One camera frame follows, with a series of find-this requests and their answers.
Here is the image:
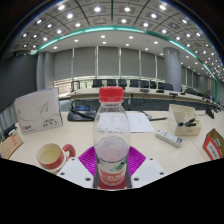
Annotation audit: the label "group of round ceiling lights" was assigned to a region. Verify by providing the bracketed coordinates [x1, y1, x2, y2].
[13, 0, 224, 81]

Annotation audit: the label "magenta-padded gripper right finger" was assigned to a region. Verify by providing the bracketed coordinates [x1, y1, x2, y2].
[127, 145, 167, 189]

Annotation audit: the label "open cardboard box red side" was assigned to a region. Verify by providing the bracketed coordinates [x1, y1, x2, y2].
[202, 128, 224, 162]

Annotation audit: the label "black pen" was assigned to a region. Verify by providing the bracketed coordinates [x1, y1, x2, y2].
[143, 113, 168, 122]

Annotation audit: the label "white desk organizer box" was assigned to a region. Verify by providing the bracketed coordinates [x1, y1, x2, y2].
[166, 103, 203, 137]

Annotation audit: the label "white paper ream box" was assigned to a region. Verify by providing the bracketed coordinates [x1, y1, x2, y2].
[13, 87, 64, 136]

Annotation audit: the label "brown paper envelope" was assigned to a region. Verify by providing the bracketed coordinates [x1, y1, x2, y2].
[0, 129, 25, 160]

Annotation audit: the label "row of black office chairs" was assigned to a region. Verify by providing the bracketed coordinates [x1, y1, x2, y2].
[69, 78, 174, 92]

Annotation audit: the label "red floral ceramic mug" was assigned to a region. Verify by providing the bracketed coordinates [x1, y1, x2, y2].
[35, 143, 77, 174]

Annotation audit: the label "white paper sheet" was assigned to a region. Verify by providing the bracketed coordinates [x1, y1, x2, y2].
[124, 111, 155, 134]

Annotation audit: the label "black rectangular case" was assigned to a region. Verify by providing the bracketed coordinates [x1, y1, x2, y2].
[2, 123, 18, 138]

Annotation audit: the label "group of black table microphones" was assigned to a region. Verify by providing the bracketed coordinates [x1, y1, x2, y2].
[139, 87, 181, 98]

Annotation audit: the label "black desk console with cable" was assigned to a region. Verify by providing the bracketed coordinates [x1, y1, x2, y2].
[67, 99, 101, 122]

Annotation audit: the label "white remote control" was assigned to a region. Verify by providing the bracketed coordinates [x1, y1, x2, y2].
[155, 129, 184, 148]

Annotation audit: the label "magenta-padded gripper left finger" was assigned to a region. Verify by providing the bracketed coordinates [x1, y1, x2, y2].
[56, 145, 100, 190]

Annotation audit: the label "clear red-capped water bottle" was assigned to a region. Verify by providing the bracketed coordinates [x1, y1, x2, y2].
[92, 85, 132, 188]

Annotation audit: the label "black desk microphone base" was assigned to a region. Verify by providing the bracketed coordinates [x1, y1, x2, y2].
[204, 106, 216, 120]

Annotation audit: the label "black binder clips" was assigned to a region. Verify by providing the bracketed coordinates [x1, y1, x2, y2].
[177, 118, 198, 128]

